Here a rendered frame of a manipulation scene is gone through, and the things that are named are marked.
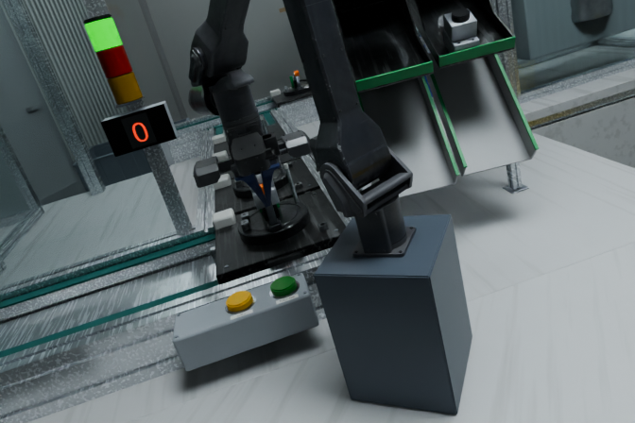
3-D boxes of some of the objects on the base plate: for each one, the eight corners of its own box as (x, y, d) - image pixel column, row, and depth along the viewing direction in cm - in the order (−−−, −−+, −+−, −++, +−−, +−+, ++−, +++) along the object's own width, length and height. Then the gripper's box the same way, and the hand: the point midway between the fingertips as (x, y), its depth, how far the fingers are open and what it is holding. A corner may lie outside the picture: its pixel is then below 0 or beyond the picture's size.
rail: (401, 292, 84) (387, 237, 81) (-143, 481, 75) (-186, 429, 71) (389, 277, 90) (377, 224, 86) (-120, 451, 80) (-160, 402, 77)
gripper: (294, 95, 80) (317, 182, 85) (180, 128, 78) (213, 216, 83) (300, 101, 74) (325, 194, 79) (179, 138, 72) (213, 230, 78)
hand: (262, 186), depth 80 cm, fingers closed
